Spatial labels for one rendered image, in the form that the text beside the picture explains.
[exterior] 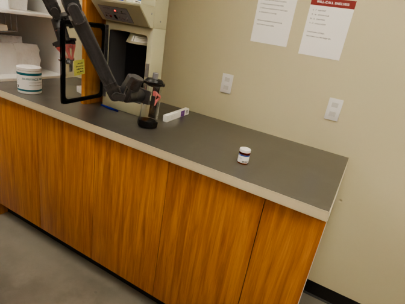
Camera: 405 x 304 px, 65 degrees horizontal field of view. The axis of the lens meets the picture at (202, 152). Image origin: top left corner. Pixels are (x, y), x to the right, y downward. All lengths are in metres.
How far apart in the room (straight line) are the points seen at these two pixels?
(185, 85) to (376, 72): 1.10
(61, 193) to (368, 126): 1.72
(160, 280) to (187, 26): 1.48
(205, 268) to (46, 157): 1.10
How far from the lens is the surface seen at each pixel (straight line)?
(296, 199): 1.20
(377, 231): 2.03
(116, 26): 1.88
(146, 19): 1.68
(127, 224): 1.73
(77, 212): 1.99
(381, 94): 1.81
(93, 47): 1.35
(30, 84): 2.12
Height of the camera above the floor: 1.46
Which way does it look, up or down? 21 degrees down
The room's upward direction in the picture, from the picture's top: 9 degrees clockwise
